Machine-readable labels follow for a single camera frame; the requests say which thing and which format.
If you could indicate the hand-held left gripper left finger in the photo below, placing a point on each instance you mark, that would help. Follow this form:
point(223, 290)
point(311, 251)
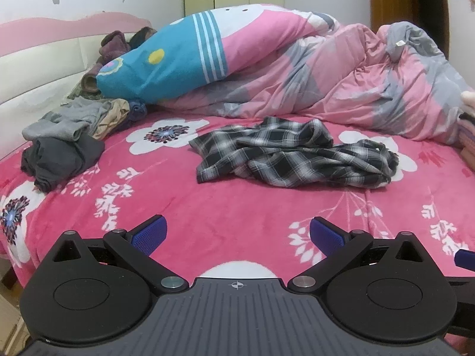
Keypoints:
point(150, 235)

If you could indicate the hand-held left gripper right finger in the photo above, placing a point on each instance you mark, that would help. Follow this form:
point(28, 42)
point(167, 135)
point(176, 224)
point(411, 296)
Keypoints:
point(326, 235)

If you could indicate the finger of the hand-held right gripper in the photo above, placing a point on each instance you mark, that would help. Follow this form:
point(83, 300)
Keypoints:
point(465, 259)

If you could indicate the black white plaid pants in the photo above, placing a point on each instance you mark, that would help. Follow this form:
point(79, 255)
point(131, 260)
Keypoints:
point(282, 155)

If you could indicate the stack of folded clothes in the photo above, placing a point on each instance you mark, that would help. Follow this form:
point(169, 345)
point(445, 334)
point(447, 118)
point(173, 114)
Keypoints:
point(468, 133)

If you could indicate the pink floral blanket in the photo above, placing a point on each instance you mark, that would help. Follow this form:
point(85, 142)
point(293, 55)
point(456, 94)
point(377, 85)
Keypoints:
point(222, 211)

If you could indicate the dark grey garment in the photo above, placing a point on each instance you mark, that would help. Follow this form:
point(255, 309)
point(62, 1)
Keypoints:
point(59, 163)

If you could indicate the beige garment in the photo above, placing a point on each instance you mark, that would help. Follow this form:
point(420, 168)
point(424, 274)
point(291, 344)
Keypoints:
point(111, 118)

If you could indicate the navy blue garment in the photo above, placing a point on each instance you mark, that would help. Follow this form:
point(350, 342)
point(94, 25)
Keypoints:
point(135, 113)

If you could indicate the pink grey quilt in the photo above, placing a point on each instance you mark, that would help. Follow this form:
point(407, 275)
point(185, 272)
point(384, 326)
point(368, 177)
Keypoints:
point(334, 81)

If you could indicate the olive patterned cloth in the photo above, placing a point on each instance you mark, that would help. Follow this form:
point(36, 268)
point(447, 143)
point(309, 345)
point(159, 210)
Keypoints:
point(79, 92)

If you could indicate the brown garment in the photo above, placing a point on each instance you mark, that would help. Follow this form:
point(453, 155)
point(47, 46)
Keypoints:
point(91, 81)

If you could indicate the teal pink striped duvet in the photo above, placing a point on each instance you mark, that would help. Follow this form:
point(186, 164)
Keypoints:
point(167, 70)

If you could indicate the maroon garment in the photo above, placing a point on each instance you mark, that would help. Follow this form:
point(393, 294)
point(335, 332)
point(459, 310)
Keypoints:
point(113, 44)

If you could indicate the white pink headboard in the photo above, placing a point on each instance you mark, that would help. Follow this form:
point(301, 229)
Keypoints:
point(37, 74)

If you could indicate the dark teal garment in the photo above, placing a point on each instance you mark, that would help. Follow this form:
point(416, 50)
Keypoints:
point(141, 37)

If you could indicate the wooden door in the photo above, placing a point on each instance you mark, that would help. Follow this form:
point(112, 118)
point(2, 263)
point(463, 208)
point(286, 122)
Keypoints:
point(389, 0)

